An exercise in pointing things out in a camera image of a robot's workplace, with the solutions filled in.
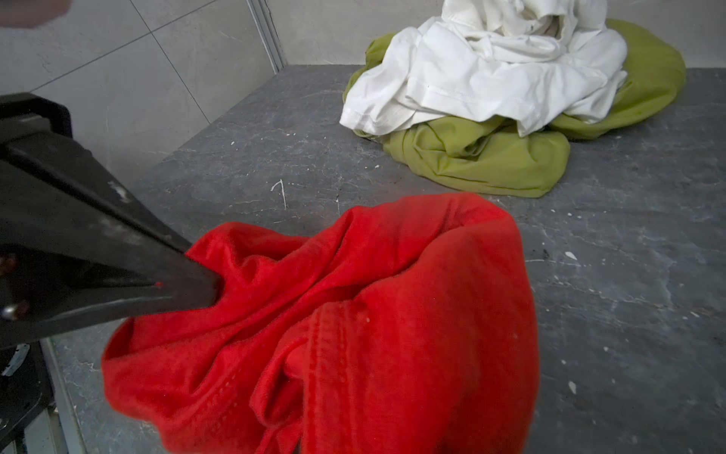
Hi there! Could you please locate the green cloth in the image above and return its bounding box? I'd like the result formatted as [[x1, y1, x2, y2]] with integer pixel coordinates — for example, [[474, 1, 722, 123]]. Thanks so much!
[[355, 19, 686, 198]]

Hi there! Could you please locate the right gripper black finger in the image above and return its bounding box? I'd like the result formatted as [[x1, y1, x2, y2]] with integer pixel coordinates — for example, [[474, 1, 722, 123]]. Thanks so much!
[[1, 93, 221, 348]]

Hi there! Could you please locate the white cloth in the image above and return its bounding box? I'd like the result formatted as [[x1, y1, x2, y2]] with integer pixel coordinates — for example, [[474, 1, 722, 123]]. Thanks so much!
[[340, 1, 628, 136]]

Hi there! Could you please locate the red cloth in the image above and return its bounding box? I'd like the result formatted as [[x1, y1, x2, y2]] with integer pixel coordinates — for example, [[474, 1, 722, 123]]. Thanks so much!
[[101, 193, 540, 453]]

